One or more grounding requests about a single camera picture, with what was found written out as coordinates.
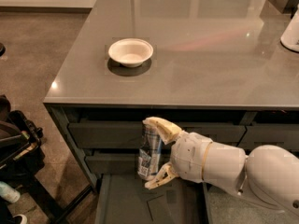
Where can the silver blue redbull can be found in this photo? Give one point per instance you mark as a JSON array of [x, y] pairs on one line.
[[149, 153]]

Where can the open bottom left drawer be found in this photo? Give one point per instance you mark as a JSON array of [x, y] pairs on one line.
[[123, 199]]

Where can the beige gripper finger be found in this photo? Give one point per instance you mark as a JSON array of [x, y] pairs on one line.
[[167, 130], [166, 174]]

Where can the white appliance on counter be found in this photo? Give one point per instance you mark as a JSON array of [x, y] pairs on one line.
[[290, 38]]

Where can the top right grey drawer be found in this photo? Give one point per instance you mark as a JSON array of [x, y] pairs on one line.
[[281, 135]]

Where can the white shoe upper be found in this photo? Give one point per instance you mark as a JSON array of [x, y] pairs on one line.
[[8, 193]]

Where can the middle left grey drawer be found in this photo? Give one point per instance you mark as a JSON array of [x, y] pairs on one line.
[[112, 163]]

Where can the white shoe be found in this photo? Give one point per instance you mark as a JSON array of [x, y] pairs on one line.
[[8, 193], [20, 219]]

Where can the white paper bowl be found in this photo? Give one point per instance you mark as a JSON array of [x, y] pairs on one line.
[[130, 52]]

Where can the white shoe lower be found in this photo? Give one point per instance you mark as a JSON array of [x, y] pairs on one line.
[[20, 219]]

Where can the black cart with items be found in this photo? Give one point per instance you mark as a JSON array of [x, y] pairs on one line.
[[21, 158]]

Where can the grey drawer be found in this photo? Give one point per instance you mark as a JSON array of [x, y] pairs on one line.
[[103, 134], [281, 135], [112, 163]]

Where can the top left grey drawer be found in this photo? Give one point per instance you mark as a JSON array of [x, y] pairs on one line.
[[103, 134]]

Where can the grey cabinet with counter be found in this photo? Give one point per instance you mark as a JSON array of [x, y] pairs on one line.
[[212, 61]]

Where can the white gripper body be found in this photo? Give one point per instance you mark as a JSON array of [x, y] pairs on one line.
[[189, 156]]

